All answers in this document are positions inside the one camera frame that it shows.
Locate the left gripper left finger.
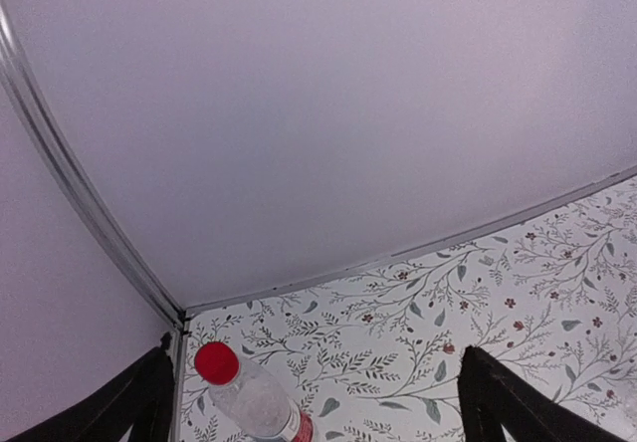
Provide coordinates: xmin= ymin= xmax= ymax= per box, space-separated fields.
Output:
xmin=11 ymin=332 xmax=175 ymax=442

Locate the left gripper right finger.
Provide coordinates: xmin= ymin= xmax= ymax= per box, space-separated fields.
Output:
xmin=457 ymin=345 xmax=622 ymax=442

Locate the left aluminium corner post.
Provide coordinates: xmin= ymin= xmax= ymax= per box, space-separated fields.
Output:
xmin=1 ymin=3 xmax=186 ymax=332

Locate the floral patterned table mat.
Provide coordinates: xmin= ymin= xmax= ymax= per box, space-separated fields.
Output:
xmin=178 ymin=179 xmax=636 ymax=441

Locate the red-capped clear bottle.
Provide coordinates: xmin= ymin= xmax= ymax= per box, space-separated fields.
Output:
xmin=194 ymin=341 xmax=320 ymax=442

